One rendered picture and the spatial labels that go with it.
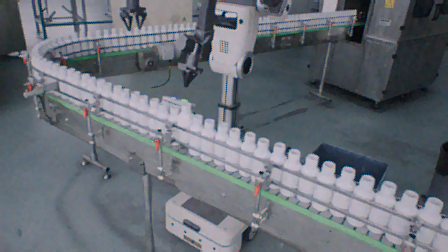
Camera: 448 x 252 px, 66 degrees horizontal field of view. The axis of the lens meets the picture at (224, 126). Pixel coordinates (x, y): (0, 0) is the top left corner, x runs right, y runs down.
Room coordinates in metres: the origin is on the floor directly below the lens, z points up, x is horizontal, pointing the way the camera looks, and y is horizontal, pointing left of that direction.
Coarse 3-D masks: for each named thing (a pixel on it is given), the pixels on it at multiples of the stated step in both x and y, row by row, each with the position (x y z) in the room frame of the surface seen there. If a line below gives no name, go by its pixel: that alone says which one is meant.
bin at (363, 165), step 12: (324, 144) 1.46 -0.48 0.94; (324, 156) 1.45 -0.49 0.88; (336, 156) 1.42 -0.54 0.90; (348, 156) 1.39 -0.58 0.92; (360, 156) 1.37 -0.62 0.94; (336, 168) 1.42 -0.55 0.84; (360, 168) 1.36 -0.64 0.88; (372, 168) 1.33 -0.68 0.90; (384, 168) 1.31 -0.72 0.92; (360, 180) 1.35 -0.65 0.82; (384, 180) 1.29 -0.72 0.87
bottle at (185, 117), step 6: (186, 108) 1.23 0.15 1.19; (180, 114) 1.23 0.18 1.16; (186, 114) 1.23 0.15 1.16; (192, 114) 1.24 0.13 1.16; (180, 120) 1.22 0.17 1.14; (186, 120) 1.21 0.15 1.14; (186, 126) 1.21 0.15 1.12; (180, 132) 1.22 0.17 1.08; (186, 132) 1.22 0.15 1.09; (180, 138) 1.22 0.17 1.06; (186, 138) 1.22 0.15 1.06
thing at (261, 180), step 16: (32, 80) 1.67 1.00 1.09; (96, 96) 1.46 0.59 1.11; (192, 112) 1.36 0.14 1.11; (160, 144) 1.18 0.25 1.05; (160, 160) 1.18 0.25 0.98; (160, 176) 1.18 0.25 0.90; (256, 176) 0.94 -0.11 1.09; (256, 192) 0.92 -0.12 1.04; (256, 208) 0.93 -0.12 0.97; (256, 224) 0.93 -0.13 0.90; (416, 224) 0.73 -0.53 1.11
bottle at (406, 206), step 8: (408, 192) 0.81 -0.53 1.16; (400, 200) 0.81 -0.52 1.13; (408, 200) 0.78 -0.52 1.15; (416, 200) 0.78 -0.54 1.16; (400, 208) 0.78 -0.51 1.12; (408, 208) 0.77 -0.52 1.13; (416, 208) 0.78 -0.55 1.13; (392, 216) 0.79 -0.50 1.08; (392, 224) 0.78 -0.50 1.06; (400, 224) 0.77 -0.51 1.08; (408, 224) 0.76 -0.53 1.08; (400, 232) 0.77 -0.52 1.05; (392, 240) 0.77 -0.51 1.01; (400, 240) 0.76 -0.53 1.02
